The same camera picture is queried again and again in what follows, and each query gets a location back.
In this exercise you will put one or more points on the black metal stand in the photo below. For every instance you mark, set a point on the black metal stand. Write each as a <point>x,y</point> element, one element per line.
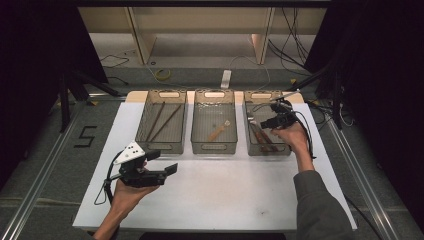
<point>336,100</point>
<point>65,100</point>

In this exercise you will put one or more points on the metal floor rail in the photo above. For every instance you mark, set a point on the metal floor rail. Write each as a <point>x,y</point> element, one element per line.
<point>363,186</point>
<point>40,180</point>

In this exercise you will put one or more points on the white power strip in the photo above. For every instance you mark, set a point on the white power strip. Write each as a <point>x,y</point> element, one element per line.
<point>226,79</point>

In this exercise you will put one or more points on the yellow tape roll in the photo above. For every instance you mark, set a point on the yellow tape roll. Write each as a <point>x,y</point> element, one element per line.
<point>163,74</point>

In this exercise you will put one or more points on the light wooden shelf unit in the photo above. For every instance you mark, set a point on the light wooden shelf unit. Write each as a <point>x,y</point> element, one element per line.
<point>200,20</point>

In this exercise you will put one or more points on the person's right hand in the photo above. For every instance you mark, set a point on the person's right hand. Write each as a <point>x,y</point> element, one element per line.
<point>295,138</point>

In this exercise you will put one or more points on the black curtain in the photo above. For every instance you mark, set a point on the black curtain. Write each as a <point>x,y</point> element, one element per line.
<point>33,66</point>
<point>383,83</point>

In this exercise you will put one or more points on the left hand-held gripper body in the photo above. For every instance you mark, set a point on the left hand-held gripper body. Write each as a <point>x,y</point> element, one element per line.
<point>131,155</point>

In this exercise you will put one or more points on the person's left hand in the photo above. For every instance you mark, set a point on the person's left hand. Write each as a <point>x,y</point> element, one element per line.
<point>128,198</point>

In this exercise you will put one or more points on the grey translucent plastic basket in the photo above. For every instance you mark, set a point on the grey translucent plastic basket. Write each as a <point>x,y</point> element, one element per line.
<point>263,100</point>
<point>166,133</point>
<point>206,116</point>

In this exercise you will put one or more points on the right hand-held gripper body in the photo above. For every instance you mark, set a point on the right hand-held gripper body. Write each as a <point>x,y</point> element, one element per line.
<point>285,116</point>

